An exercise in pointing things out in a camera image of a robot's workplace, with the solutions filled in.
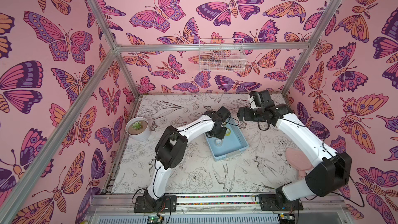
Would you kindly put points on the light blue perforated storage basket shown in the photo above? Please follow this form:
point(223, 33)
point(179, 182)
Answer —
point(233, 144)

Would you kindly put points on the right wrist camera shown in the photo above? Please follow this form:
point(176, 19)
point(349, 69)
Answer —
point(260, 100)

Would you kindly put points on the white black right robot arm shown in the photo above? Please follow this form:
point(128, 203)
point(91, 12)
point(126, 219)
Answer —
point(331, 169)

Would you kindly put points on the white wire wall basket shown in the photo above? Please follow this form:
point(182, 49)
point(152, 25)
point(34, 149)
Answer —
point(218, 56)

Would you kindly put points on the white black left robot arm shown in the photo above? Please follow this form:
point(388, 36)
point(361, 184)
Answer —
point(169, 153)

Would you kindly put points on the clear white tape roll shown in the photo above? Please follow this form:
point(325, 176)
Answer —
point(218, 142)

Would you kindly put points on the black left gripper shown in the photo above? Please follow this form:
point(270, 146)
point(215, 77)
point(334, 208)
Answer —
point(222, 136)

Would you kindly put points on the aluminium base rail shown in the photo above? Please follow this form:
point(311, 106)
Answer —
point(235, 208)

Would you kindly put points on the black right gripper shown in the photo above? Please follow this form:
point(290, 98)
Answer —
point(244, 113)

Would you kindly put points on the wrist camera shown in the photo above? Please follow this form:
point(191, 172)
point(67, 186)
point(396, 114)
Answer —
point(260, 100)
point(223, 113)

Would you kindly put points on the white pot with succulent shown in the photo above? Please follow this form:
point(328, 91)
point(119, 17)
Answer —
point(137, 129)

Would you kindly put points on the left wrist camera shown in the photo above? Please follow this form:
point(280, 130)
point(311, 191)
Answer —
point(223, 113)

